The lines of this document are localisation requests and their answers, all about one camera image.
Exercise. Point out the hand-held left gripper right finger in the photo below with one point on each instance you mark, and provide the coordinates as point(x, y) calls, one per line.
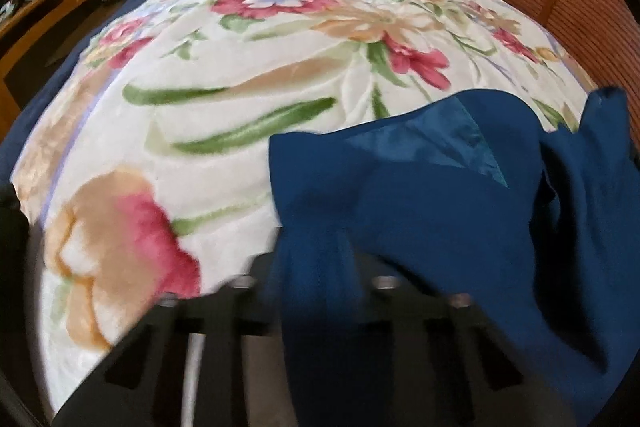
point(400, 322)

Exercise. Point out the navy blue suit jacket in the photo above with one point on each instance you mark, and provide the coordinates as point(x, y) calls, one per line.
point(425, 207)

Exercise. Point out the wooden desk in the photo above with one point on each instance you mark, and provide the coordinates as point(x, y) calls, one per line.
point(45, 12)

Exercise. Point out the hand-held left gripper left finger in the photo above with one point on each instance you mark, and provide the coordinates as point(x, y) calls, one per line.
point(225, 317)

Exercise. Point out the navy blue bed sheet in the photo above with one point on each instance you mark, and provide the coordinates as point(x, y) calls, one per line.
point(75, 47)

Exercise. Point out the floral plush blanket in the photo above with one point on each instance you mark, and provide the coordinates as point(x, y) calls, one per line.
point(225, 72)

